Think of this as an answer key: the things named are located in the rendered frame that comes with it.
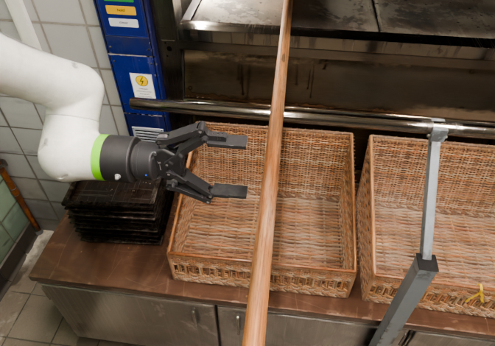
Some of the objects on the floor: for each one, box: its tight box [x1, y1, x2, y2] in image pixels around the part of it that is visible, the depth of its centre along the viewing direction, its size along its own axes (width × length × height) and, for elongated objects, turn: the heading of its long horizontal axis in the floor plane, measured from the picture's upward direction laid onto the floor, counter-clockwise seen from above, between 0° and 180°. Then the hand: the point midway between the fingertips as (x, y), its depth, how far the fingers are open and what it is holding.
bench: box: [28, 169, 495, 346], centre depth 156 cm, size 56×242×58 cm, turn 82°
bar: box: [129, 97, 495, 346], centre depth 122 cm, size 31×127×118 cm, turn 82°
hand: (241, 168), depth 77 cm, fingers open, 13 cm apart
